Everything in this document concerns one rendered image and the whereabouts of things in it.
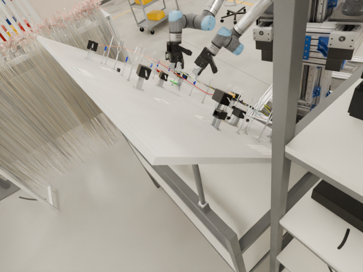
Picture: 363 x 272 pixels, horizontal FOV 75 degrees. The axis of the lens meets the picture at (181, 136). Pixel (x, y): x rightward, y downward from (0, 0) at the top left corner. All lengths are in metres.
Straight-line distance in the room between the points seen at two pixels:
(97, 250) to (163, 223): 0.62
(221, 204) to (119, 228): 1.32
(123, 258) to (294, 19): 2.08
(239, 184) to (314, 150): 0.76
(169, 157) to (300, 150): 0.28
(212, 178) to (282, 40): 1.00
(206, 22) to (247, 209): 0.97
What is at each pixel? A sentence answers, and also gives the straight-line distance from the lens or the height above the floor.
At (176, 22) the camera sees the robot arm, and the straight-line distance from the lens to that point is 1.43.
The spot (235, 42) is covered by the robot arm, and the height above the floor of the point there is 1.20.
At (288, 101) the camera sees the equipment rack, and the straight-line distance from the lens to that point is 0.48.
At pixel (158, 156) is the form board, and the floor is 1.59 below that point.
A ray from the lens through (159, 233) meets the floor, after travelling 2.17.
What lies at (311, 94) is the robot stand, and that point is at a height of 0.43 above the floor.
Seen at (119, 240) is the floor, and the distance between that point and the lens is 2.31.
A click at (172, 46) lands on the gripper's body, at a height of 1.31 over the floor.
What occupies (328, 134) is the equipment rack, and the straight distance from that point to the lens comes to 0.60.
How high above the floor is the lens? 1.90
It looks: 44 degrees down
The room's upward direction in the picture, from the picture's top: 21 degrees counter-clockwise
